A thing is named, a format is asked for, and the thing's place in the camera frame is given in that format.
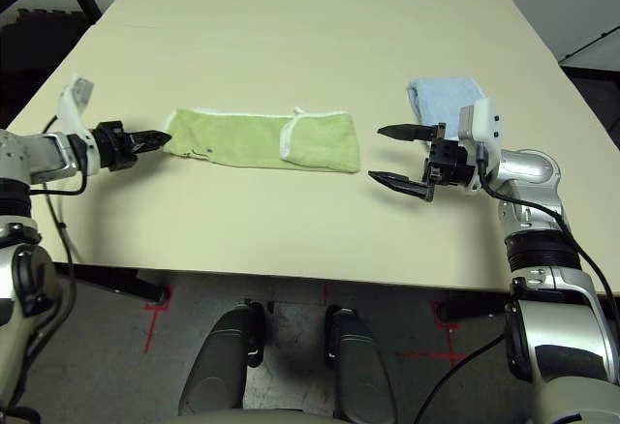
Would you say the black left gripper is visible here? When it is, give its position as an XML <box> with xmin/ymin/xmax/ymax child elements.
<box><xmin>91</xmin><ymin>121</ymin><xmax>173</xmax><ymax>173</ymax></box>

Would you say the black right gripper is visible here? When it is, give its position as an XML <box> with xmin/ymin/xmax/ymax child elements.
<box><xmin>367</xmin><ymin>123</ymin><xmax>479</xmax><ymax>202</ymax></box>

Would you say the green towel with white trim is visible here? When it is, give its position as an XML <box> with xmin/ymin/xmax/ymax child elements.
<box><xmin>162</xmin><ymin>106</ymin><xmax>362</xmax><ymax>174</ymax></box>

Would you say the folded light blue towel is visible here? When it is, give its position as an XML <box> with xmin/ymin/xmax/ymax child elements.
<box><xmin>406</xmin><ymin>76</ymin><xmax>485</xmax><ymax>140</ymax></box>

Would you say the black table foot bar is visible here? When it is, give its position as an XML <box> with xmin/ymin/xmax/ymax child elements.
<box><xmin>433</xmin><ymin>297</ymin><xmax>510</xmax><ymax>322</ymax></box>
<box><xmin>52</xmin><ymin>262</ymin><xmax>171</xmax><ymax>305</ymax></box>

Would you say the dark grey right robot leg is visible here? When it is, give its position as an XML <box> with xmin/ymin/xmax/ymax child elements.
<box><xmin>324</xmin><ymin>303</ymin><xmax>396</xmax><ymax>424</ymax></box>

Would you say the grey robot torso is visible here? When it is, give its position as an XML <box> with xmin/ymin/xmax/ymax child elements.
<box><xmin>167</xmin><ymin>407</ymin><xmax>340</xmax><ymax>424</ymax></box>

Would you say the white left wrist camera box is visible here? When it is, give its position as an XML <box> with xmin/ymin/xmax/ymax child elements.
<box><xmin>56</xmin><ymin>74</ymin><xmax>101</xmax><ymax>173</ymax></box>

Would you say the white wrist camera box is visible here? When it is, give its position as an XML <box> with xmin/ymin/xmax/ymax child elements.
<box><xmin>56</xmin><ymin>74</ymin><xmax>101</xmax><ymax>173</ymax></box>
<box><xmin>457</xmin><ymin>98</ymin><xmax>503</xmax><ymax>193</ymax></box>

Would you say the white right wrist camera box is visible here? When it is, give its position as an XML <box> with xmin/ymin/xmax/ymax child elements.
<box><xmin>457</xmin><ymin>98</ymin><xmax>503</xmax><ymax>193</ymax></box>

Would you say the black metal frame furniture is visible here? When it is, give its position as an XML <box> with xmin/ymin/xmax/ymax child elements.
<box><xmin>556</xmin><ymin>26</ymin><xmax>620</xmax><ymax>144</ymax></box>

